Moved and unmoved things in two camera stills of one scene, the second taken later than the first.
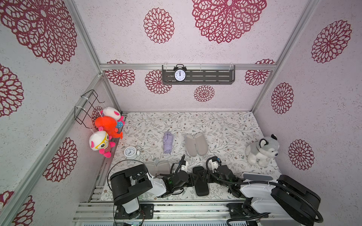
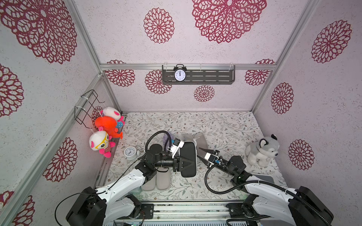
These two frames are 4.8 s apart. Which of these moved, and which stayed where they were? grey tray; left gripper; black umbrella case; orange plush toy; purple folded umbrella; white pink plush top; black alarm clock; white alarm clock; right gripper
Moved: left gripper; black umbrella case; right gripper
Stayed: white pink plush top; orange plush toy; white alarm clock; black alarm clock; grey tray; purple folded umbrella
